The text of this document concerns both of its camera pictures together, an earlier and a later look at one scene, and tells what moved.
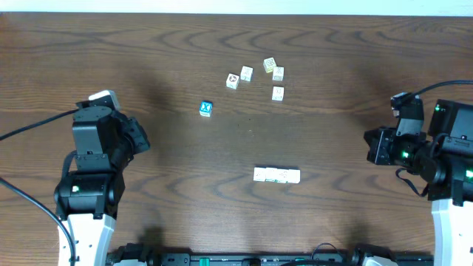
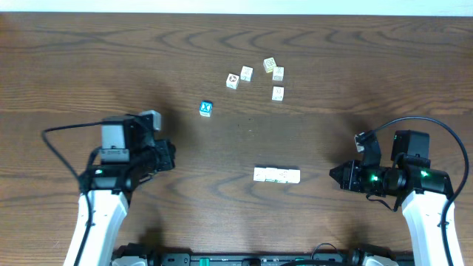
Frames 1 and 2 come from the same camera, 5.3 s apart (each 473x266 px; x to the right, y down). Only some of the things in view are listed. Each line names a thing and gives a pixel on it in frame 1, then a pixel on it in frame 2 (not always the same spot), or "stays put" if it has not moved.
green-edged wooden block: x=283 y=176 stays put
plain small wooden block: x=259 y=174 stays put
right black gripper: x=380 y=151 to x=352 y=181
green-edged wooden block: x=272 y=174 stays put
